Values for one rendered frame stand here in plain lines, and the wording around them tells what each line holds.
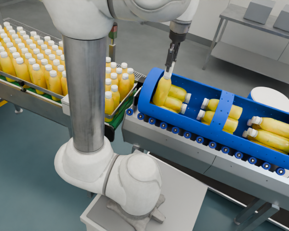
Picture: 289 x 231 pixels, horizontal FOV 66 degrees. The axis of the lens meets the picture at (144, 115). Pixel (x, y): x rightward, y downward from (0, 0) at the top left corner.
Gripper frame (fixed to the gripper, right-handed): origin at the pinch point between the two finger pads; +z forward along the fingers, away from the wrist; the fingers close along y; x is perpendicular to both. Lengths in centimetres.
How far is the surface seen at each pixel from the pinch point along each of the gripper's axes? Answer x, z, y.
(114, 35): 52, 12, 40
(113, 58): 53, 31, 40
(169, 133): -11.0, 38.0, -5.6
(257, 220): -88, 89, -3
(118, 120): 21.9, 41.6, -8.6
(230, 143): -43, 25, -8
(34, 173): 93, 131, -28
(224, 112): -33.3, 10.8, -3.8
